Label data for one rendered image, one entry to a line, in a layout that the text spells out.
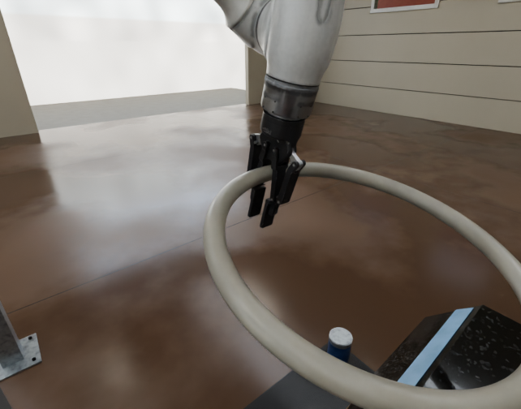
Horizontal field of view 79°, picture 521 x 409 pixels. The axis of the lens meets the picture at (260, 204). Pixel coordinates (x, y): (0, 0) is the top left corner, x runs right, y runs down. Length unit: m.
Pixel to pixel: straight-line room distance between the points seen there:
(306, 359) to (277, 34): 0.42
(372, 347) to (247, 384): 0.61
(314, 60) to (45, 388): 1.62
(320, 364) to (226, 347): 1.35
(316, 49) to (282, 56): 0.05
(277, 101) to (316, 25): 0.12
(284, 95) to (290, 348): 0.36
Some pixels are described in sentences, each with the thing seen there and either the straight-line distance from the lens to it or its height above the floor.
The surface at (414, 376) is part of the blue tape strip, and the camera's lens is 0.65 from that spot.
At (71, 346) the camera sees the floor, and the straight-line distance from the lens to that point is 1.88.
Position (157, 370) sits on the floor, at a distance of 1.64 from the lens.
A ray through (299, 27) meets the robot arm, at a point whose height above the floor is 1.30.
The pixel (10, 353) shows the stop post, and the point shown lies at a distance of 1.89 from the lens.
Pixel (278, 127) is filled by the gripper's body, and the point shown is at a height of 1.15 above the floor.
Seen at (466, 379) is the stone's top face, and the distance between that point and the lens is 0.66.
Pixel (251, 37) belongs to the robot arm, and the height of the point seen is 1.29.
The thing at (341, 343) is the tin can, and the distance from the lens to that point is 1.51.
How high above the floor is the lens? 1.27
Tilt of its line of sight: 26 degrees down
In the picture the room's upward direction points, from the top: straight up
